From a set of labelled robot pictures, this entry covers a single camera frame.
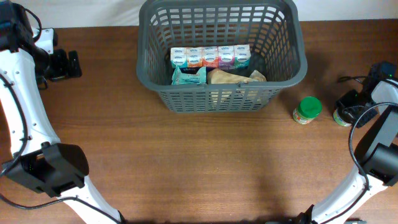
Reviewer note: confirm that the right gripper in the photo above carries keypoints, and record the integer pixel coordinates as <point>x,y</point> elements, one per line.
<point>344,99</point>

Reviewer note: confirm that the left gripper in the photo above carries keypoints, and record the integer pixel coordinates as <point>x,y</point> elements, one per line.
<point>63,67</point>

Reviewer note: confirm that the small tin can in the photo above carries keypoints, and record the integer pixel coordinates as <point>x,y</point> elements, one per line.
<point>342,117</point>

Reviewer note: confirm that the green lid jar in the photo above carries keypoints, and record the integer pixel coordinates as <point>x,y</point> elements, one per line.
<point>308,109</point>

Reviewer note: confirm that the teal snack wrapper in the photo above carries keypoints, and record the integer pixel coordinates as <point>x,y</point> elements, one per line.
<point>180,78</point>

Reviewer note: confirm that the grey plastic shopping basket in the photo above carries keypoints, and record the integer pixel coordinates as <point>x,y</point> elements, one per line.
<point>270,27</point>

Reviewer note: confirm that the brown paper pouch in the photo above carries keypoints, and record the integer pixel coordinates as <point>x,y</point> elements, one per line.
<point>218,76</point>

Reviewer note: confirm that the multipack of tissue packets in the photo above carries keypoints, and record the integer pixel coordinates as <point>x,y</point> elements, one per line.
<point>223,57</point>

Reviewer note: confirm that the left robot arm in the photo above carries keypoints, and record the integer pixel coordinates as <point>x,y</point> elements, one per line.
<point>40,162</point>

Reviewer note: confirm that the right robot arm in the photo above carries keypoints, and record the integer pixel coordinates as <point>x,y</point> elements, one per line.
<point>373,153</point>

